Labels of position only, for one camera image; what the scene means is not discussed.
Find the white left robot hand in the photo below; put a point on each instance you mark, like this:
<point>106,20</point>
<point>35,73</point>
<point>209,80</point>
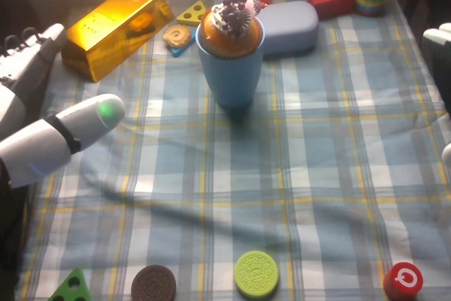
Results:
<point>77,128</point>

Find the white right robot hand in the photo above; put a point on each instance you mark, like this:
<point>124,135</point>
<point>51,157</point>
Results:
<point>438,54</point>

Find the chocolate berry cupcake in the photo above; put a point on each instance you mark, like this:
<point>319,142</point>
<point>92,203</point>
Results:
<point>229,33</point>

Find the blue plastic cup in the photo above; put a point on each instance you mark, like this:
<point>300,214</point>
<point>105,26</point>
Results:
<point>232,79</point>

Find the gold bar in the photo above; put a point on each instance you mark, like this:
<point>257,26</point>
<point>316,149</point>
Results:
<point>112,33</point>

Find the red rectangular block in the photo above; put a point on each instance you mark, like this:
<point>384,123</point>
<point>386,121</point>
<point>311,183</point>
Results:
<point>331,1</point>

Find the small blue block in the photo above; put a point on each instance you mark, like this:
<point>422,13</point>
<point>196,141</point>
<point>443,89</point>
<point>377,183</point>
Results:
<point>179,51</point>

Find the swirl butter cookie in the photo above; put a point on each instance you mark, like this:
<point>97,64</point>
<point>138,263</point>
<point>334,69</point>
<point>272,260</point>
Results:
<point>177,36</point>

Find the lilac glasses case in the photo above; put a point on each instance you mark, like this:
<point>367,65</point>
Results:
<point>292,29</point>

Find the yellow triangle block with holes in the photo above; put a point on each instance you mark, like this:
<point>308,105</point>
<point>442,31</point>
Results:
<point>192,13</point>

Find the green triangle block with holes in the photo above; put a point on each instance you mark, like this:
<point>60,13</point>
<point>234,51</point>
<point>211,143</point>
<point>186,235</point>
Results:
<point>72,290</point>

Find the brown sandwich cookie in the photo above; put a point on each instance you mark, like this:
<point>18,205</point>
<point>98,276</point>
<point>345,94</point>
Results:
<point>153,285</point>

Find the blue plaid tablecloth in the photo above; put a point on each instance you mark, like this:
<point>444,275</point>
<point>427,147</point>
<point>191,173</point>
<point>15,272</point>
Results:
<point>246,181</point>

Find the red cylinder block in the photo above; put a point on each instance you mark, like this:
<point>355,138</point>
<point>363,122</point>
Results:
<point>403,280</point>

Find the green sandwich cookie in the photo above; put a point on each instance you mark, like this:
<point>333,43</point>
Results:
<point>256,274</point>

